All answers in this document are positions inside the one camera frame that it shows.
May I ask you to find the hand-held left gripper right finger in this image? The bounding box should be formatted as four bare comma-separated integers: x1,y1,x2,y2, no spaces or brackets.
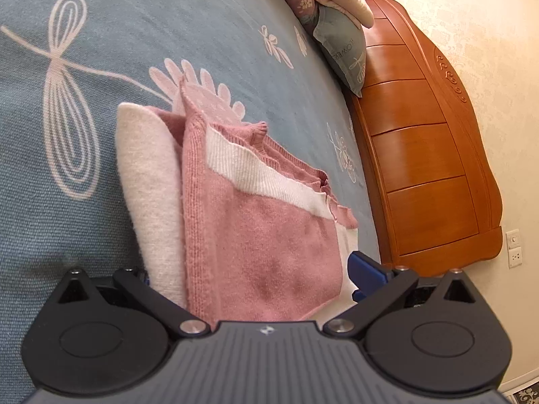
323,251,485,339

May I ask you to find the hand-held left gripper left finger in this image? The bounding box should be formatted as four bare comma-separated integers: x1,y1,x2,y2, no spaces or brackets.
58,267,210,340

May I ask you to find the pink and white knit sweater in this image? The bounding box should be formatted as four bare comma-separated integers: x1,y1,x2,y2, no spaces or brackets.
116,78,358,323

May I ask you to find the wooden headboard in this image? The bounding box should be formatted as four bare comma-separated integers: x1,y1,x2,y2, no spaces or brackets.
343,0,504,278

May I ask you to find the green pillow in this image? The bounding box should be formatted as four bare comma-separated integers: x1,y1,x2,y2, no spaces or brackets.
312,5,368,98

